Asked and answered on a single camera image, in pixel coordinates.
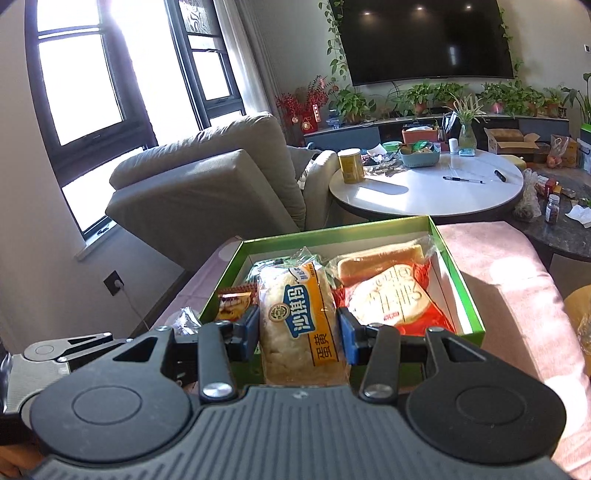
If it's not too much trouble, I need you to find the yellow tin can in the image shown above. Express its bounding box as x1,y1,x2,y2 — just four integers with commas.
338,148,366,185

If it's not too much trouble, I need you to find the bag of oranges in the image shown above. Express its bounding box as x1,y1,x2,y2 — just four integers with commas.
549,135,571,168

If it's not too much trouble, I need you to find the red berry decoration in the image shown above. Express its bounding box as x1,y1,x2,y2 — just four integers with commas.
274,76,330,135

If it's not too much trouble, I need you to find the grey armchair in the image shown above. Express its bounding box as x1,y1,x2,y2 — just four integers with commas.
105,112,341,274

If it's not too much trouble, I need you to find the pink cushion surface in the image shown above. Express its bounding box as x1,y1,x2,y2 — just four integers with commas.
139,220,591,477

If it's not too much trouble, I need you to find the round white table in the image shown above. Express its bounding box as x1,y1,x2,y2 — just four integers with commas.
329,150,525,218

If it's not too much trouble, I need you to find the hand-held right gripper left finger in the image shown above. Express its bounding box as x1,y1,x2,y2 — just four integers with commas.
112,305,262,400

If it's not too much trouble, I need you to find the dark round marble table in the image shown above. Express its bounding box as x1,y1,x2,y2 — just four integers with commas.
505,170,591,258

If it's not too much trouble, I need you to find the small brown snack packet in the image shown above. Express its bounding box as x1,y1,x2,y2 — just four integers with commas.
216,285,259,322

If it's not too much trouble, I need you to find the black television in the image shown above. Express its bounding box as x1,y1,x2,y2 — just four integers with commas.
329,0,516,88

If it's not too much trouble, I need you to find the silver foil wrapper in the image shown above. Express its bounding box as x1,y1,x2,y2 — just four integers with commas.
170,306,204,336

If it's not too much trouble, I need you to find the white curtain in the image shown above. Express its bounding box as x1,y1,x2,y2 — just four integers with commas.
214,0,288,145

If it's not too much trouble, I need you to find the white power cable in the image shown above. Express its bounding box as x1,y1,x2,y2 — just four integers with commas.
120,282,154,325

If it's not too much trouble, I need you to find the orange tissue box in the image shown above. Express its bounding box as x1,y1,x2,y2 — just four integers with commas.
401,125,440,145

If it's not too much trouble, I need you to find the black wall socket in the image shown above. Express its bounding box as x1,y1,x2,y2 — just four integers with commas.
103,270,126,296

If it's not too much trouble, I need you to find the yellow cushion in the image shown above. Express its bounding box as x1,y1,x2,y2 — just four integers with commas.
563,284,591,361

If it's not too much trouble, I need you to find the large leaf potted plant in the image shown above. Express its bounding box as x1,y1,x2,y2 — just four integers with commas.
560,71,591,126

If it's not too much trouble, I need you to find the clear plastic bag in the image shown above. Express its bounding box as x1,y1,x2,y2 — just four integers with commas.
513,168,542,223

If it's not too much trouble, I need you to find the open cardboard box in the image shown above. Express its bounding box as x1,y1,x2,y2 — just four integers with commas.
483,127,541,156

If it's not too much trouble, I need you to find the hanging green vine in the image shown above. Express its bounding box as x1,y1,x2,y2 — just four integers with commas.
318,0,350,85

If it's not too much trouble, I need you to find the white tissue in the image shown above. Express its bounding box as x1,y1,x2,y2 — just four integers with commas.
565,204,591,230

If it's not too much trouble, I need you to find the black framed window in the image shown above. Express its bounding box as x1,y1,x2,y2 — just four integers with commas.
25,0,248,241

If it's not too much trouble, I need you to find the teal plastic basket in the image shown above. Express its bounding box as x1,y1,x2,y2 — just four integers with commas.
399,141,442,168

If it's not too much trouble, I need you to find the red snack bag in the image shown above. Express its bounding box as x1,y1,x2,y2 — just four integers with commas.
329,237,458,339

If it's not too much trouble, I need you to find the glass vase with grass plant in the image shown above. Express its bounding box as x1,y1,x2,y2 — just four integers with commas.
450,94,486,151

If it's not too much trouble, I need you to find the green potted plant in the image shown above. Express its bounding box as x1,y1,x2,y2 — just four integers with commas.
479,81,546,116
332,85,376,125
431,82,467,110
403,82,435,116

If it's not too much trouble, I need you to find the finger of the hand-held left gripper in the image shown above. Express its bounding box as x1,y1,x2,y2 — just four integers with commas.
57,332,135,363

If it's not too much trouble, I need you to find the green cardboard box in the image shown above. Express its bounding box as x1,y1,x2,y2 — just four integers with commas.
199,215,486,389

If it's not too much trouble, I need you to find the yellow bread packet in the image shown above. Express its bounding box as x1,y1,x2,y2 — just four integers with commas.
247,248,352,387

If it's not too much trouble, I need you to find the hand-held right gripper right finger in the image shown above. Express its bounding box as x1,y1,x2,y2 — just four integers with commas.
337,307,493,400

